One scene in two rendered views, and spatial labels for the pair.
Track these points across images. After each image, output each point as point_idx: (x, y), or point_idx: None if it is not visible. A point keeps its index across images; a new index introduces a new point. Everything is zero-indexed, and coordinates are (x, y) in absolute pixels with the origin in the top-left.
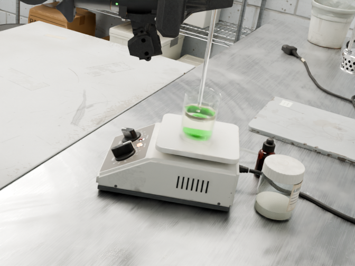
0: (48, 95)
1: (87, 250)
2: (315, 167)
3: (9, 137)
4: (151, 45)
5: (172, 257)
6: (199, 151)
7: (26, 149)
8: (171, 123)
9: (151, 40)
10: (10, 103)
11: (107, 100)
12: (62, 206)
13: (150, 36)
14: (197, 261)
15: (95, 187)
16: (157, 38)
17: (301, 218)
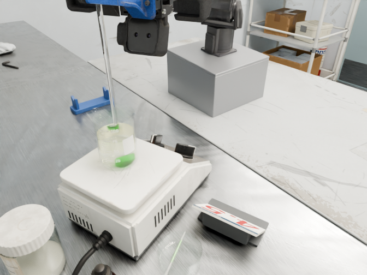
0: (340, 159)
1: (93, 136)
2: None
3: (243, 128)
4: (117, 33)
5: (55, 166)
6: (92, 153)
7: (224, 132)
8: (156, 153)
9: (122, 30)
10: (310, 135)
11: (348, 203)
12: (142, 135)
13: (123, 26)
14: (40, 177)
15: None
16: (125, 31)
17: None
